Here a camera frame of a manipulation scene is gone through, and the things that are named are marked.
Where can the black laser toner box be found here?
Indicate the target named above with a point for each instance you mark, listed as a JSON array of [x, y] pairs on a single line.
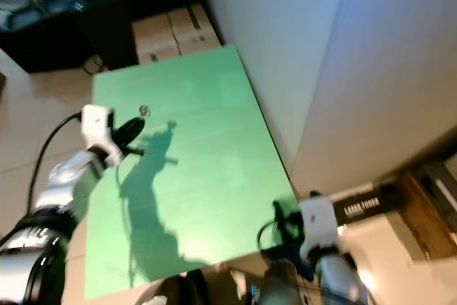
[[368, 205]]

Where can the black case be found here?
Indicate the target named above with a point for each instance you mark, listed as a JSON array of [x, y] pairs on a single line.
[[43, 44]]

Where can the dark robot left leg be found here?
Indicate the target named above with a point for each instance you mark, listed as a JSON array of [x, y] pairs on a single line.
[[186, 292]]

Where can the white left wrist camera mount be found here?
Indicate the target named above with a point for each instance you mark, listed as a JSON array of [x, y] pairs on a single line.
[[95, 121]]

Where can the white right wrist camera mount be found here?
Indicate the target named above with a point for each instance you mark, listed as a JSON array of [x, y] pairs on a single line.
[[320, 223]]

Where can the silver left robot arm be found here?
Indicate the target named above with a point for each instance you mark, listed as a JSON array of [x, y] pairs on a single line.
[[71, 180]]

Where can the black cabinet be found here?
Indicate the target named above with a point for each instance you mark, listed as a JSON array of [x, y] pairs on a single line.
[[107, 30]]

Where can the flat grey carton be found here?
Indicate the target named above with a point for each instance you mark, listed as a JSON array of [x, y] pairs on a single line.
[[439, 180]]

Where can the small silver key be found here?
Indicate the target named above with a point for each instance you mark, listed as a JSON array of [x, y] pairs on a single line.
[[145, 111]]

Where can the brown cardboard box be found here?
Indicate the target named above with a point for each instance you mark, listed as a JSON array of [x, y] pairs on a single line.
[[428, 216]]

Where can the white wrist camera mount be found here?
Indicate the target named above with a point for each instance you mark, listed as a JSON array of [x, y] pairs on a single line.
[[320, 223], [95, 121]]

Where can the dark robot right leg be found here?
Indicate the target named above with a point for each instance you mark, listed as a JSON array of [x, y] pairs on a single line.
[[278, 291]]

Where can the dark robot leg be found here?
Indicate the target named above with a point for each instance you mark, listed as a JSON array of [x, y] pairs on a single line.
[[186, 292], [278, 291]]

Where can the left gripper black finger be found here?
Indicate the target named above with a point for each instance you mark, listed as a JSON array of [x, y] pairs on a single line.
[[136, 135], [126, 127]]

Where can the green board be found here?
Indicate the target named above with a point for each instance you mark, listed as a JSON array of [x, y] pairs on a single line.
[[207, 141]]

